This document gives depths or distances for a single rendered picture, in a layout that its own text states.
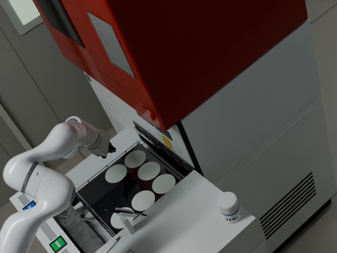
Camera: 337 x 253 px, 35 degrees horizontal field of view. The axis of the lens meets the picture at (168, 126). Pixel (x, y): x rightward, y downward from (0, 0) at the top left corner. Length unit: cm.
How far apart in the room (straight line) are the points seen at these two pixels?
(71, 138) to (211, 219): 59
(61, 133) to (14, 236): 33
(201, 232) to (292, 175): 81
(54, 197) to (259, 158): 103
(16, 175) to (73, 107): 211
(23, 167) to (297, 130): 129
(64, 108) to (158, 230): 188
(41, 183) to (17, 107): 195
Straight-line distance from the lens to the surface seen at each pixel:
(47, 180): 167
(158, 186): 222
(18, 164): 168
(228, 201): 187
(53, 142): 169
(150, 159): 233
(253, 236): 198
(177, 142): 207
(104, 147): 222
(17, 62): 346
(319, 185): 287
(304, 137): 255
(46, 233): 223
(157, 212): 205
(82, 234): 225
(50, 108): 368
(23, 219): 167
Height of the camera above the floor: 253
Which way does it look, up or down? 42 degrees down
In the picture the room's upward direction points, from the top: 24 degrees counter-clockwise
